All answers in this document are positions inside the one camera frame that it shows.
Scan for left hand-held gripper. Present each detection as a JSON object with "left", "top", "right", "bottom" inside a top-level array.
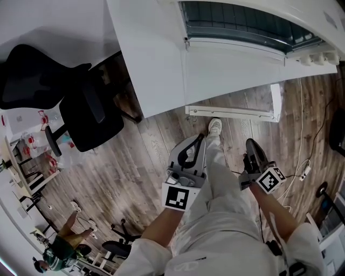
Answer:
[{"left": 161, "top": 134, "right": 208, "bottom": 213}]

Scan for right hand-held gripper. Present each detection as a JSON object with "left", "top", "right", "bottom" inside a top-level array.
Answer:
[{"left": 238, "top": 138, "right": 287, "bottom": 195}]

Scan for white oven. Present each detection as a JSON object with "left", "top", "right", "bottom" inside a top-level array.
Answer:
[{"left": 177, "top": 0, "right": 345, "bottom": 67}]

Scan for person's left forearm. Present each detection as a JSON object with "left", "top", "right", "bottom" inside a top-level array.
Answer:
[{"left": 140, "top": 207, "right": 187, "bottom": 243}]

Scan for person's right forearm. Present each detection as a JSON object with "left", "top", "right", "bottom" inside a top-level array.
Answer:
[{"left": 249, "top": 183, "right": 300, "bottom": 242}]

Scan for person's left white shoe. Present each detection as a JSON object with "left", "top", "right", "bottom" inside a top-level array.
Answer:
[{"left": 185, "top": 144, "right": 198, "bottom": 162}]

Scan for person's white shoe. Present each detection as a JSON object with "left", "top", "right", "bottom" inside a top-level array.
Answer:
[
  {"left": 185, "top": 144, "right": 198, "bottom": 162},
  {"left": 208, "top": 118, "right": 223, "bottom": 135}
]

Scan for person's light grey trousers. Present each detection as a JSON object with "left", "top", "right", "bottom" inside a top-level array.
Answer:
[{"left": 183, "top": 132, "right": 261, "bottom": 230}]

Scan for person's right white shoe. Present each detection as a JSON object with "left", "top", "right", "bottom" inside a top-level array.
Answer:
[{"left": 208, "top": 118, "right": 223, "bottom": 135}]

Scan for white power strip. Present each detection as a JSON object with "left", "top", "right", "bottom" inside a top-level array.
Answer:
[{"left": 299, "top": 165, "right": 313, "bottom": 181}]

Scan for person's white shirt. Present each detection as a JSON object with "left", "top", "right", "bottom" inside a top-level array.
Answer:
[{"left": 114, "top": 210, "right": 327, "bottom": 276}]

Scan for white rectangular table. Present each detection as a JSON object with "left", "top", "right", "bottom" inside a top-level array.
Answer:
[{"left": 106, "top": 0, "right": 339, "bottom": 119}]

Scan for black headrest office chair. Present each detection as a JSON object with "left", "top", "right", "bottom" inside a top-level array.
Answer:
[{"left": 0, "top": 44, "right": 125, "bottom": 158}]

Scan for white shelf unit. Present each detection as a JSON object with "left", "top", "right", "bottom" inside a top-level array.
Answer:
[{"left": 306, "top": 188, "right": 345, "bottom": 276}]

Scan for small light wooden table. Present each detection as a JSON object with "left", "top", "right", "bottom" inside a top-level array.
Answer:
[{"left": 4, "top": 134, "right": 61, "bottom": 213}]

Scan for white extension cable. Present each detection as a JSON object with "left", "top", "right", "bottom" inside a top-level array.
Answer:
[{"left": 277, "top": 77, "right": 312, "bottom": 212}]

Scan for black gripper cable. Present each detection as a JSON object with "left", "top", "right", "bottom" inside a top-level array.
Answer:
[{"left": 231, "top": 169, "right": 304, "bottom": 243}]

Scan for black fan cable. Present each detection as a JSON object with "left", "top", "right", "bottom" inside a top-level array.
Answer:
[{"left": 307, "top": 98, "right": 337, "bottom": 162}]

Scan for black body strap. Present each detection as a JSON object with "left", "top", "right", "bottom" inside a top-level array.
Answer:
[{"left": 265, "top": 238, "right": 308, "bottom": 276}]

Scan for clear water jug red handle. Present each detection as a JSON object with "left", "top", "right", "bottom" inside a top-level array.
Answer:
[
  {"left": 23, "top": 132, "right": 41, "bottom": 149},
  {"left": 48, "top": 140, "right": 79, "bottom": 168},
  {"left": 34, "top": 109, "right": 59, "bottom": 135},
  {"left": 18, "top": 147, "right": 36, "bottom": 162}
]

